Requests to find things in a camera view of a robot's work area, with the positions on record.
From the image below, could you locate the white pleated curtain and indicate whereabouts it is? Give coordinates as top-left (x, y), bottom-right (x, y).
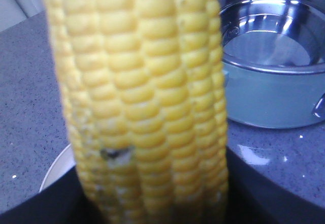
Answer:
top-left (1, 0), bottom-right (45, 31)

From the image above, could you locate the white round plate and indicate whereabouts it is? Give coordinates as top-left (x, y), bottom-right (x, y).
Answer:
top-left (39, 144), bottom-right (76, 192)

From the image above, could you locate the green electric cooking pot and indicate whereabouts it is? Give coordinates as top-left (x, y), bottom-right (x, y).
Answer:
top-left (219, 0), bottom-right (324, 129)

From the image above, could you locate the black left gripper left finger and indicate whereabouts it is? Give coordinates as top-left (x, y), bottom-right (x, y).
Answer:
top-left (1, 167), bottom-right (102, 223)

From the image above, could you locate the orange-yellow corn cob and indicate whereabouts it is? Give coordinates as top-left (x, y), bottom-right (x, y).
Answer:
top-left (44, 0), bottom-right (228, 223)

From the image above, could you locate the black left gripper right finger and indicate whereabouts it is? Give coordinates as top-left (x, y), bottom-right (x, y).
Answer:
top-left (225, 149), bottom-right (324, 223)

